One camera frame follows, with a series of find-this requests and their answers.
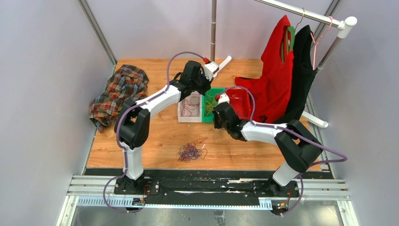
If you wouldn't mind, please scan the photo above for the yellow wire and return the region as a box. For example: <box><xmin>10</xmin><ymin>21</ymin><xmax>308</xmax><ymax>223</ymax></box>
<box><xmin>203</xmin><ymin>92</ymin><xmax>219</xmax><ymax>118</ymax></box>

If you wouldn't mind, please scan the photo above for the green hanger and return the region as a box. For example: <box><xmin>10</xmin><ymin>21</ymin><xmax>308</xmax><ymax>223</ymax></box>
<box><xmin>280</xmin><ymin>26</ymin><xmax>295</xmax><ymax>63</ymax></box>

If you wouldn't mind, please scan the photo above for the aluminium frame rail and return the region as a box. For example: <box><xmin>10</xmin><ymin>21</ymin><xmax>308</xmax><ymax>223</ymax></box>
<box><xmin>77</xmin><ymin>0</ymin><xmax>117</xmax><ymax>67</ymax></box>

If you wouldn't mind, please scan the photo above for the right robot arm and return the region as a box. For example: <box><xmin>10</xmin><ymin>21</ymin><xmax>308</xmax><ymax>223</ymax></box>
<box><xmin>212</xmin><ymin>102</ymin><xmax>323</xmax><ymax>196</ymax></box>

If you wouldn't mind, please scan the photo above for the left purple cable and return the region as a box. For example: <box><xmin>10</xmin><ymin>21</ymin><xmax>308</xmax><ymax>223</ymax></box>
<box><xmin>103</xmin><ymin>51</ymin><xmax>210</xmax><ymax>215</ymax></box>

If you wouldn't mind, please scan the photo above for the metal clothes rack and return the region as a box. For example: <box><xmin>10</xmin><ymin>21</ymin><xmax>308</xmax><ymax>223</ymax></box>
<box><xmin>194</xmin><ymin>0</ymin><xmax>358</xmax><ymax>129</ymax></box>

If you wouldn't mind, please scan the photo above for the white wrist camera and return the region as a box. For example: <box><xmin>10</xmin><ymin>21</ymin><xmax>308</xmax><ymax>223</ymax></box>
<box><xmin>217</xmin><ymin>93</ymin><xmax>230</xmax><ymax>105</ymax></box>
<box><xmin>203</xmin><ymin>61</ymin><xmax>219</xmax><ymax>81</ymax></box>

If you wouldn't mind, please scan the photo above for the pink hanger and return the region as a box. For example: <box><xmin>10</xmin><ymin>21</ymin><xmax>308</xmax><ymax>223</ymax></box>
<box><xmin>310</xmin><ymin>16</ymin><xmax>333</xmax><ymax>71</ymax></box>

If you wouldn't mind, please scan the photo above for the red shirt on hanger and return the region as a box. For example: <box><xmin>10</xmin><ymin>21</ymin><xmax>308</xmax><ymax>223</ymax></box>
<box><xmin>234</xmin><ymin>15</ymin><xmax>294</xmax><ymax>123</ymax></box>

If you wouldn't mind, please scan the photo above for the red wire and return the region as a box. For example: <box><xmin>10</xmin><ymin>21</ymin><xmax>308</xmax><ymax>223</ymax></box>
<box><xmin>181</xmin><ymin>95</ymin><xmax>201</xmax><ymax>119</ymax></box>

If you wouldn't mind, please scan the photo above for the purple cable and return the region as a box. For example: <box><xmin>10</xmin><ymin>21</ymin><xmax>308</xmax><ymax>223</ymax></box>
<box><xmin>103</xmin><ymin>51</ymin><xmax>210</xmax><ymax>215</ymax></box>
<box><xmin>218</xmin><ymin>85</ymin><xmax>348</xmax><ymax>217</ymax></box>

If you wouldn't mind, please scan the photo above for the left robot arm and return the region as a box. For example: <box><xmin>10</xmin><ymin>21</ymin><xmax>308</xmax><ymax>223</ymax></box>
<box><xmin>114</xmin><ymin>60</ymin><xmax>219</xmax><ymax>194</ymax></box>

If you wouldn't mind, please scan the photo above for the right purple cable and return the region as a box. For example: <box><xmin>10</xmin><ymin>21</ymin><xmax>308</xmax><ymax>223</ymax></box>
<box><xmin>218</xmin><ymin>85</ymin><xmax>348</xmax><ymax>217</ymax></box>

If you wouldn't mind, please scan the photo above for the white plastic bin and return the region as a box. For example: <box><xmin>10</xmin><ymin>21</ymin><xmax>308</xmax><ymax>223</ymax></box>
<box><xmin>177</xmin><ymin>92</ymin><xmax>202</xmax><ymax>123</ymax></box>

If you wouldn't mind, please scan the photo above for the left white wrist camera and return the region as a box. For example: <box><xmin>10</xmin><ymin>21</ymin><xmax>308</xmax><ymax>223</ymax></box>
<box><xmin>203</xmin><ymin>61</ymin><xmax>219</xmax><ymax>81</ymax></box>

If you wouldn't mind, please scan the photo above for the coloured wire bundle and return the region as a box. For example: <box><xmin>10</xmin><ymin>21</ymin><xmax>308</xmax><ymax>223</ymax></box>
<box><xmin>177</xmin><ymin>136</ymin><xmax>209</xmax><ymax>163</ymax></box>

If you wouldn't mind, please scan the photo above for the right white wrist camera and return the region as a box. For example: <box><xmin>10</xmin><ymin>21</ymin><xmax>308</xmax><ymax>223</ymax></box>
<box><xmin>217</xmin><ymin>93</ymin><xmax>230</xmax><ymax>105</ymax></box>

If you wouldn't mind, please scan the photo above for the black shirt on hanger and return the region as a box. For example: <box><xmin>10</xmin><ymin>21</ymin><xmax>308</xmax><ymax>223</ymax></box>
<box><xmin>274</xmin><ymin>25</ymin><xmax>316</xmax><ymax>124</ymax></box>

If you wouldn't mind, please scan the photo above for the plaid flannel shirt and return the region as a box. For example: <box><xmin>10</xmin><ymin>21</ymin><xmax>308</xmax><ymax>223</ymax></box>
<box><xmin>89</xmin><ymin>65</ymin><xmax>149</xmax><ymax>133</ymax></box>

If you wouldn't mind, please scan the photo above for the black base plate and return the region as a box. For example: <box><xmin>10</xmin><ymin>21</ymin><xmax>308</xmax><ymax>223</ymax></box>
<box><xmin>113</xmin><ymin>169</ymin><xmax>300</xmax><ymax>206</ymax></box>

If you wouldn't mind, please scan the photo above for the red plastic bin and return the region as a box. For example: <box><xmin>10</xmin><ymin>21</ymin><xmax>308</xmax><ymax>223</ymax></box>
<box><xmin>226</xmin><ymin>88</ymin><xmax>253</xmax><ymax>119</ymax></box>

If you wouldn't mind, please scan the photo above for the green plastic bin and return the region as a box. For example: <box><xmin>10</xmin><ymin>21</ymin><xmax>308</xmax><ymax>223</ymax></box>
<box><xmin>201</xmin><ymin>88</ymin><xmax>224</xmax><ymax>123</ymax></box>

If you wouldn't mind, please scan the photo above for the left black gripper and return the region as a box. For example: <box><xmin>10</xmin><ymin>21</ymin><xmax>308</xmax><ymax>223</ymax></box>
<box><xmin>191</xmin><ymin>71</ymin><xmax>214</xmax><ymax>97</ymax></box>

